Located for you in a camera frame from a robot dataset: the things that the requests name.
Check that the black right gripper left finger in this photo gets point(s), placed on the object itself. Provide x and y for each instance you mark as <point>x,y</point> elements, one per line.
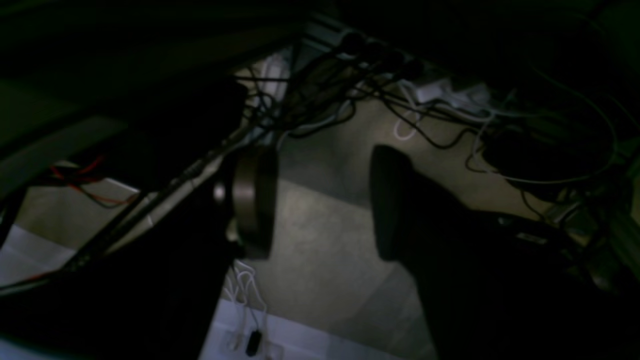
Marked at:
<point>245,192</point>

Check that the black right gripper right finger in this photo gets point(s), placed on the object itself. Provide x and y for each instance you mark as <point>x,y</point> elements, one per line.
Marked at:
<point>423,226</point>

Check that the white power strip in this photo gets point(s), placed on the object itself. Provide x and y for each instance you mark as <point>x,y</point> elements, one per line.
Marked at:
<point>477,94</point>

